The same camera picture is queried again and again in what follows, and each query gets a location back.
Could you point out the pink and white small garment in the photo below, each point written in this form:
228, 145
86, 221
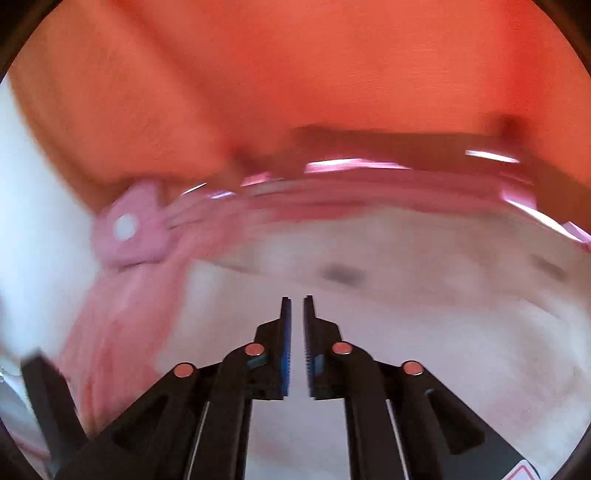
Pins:
415, 295

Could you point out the orange bed sheet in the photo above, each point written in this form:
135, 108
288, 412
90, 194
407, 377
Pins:
323, 69

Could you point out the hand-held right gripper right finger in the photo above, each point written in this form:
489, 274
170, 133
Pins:
308, 355

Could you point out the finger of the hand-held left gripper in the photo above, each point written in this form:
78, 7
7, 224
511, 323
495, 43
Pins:
48, 397

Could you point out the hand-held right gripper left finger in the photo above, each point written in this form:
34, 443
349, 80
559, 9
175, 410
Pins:
286, 355

